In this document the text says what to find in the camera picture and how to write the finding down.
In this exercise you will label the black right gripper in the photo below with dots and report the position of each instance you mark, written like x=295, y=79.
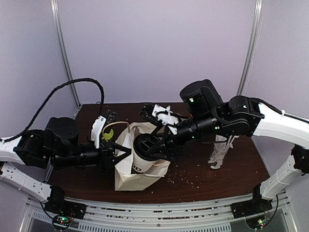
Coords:
x=170, y=144

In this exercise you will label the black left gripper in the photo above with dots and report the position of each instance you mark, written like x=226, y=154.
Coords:
x=106, y=161

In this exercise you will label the black plastic cup lid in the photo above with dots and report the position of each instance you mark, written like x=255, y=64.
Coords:
x=143, y=144

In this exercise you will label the white paper takeout bag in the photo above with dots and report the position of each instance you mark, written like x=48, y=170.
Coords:
x=134, y=173

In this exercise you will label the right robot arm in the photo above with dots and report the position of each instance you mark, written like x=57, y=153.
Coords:
x=239, y=116

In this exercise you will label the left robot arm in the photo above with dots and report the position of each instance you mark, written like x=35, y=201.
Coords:
x=57, y=145

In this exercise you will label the green plastic bowl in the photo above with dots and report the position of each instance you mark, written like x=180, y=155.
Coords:
x=108, y=135

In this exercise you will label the glass of white wrapped straws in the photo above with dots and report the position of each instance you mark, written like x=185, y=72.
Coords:
x=220, y=149

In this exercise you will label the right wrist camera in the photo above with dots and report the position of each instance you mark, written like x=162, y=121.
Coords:
x=160, y=116

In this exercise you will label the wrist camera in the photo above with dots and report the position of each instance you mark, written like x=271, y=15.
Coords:
x=160, y=116
x=103, y=120

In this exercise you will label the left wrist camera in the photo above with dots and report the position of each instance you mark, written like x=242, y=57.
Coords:
x=103, y=120

